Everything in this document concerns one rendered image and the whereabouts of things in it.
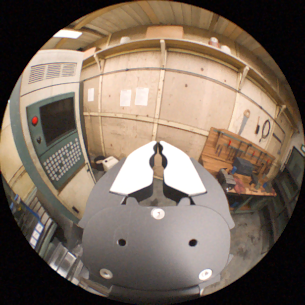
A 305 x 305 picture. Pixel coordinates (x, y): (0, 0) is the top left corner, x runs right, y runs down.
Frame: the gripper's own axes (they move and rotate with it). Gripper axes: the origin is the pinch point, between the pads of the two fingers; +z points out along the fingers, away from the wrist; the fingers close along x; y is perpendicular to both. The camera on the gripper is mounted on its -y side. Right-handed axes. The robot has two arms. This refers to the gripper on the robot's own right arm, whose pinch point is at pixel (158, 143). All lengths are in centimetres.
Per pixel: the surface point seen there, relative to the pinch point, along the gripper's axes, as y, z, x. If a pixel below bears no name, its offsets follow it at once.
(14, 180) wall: 31, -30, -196
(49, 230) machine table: 60, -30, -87
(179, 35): -105, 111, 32
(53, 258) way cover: 73, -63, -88
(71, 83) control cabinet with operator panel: -30, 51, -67
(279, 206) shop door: 146, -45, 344
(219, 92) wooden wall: -25, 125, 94
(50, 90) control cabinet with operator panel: -28, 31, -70
